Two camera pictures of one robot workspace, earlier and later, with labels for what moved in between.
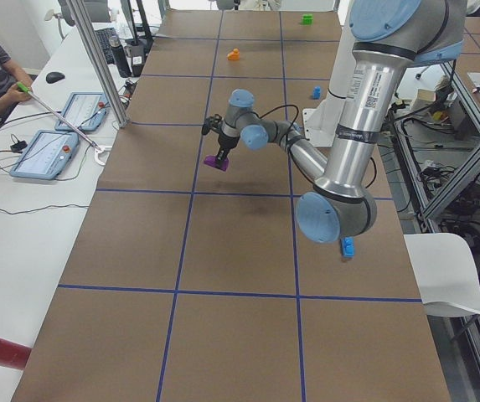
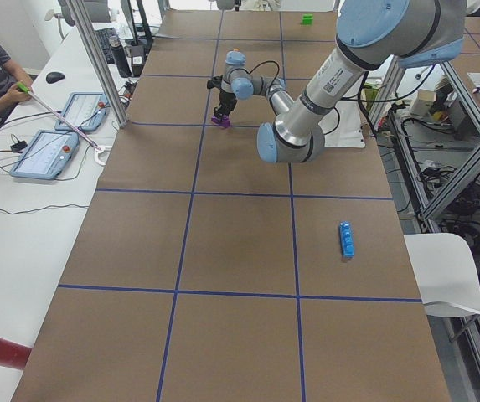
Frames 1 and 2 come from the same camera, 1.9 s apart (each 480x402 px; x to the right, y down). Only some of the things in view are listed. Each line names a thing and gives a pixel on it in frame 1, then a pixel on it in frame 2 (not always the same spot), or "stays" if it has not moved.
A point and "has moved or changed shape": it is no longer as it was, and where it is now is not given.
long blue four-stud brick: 348,247 stays
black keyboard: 103,36 stays
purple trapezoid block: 213,161 has moved or changed shape
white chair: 447,279 stays
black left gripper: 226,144 to 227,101
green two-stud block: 307,18 stays
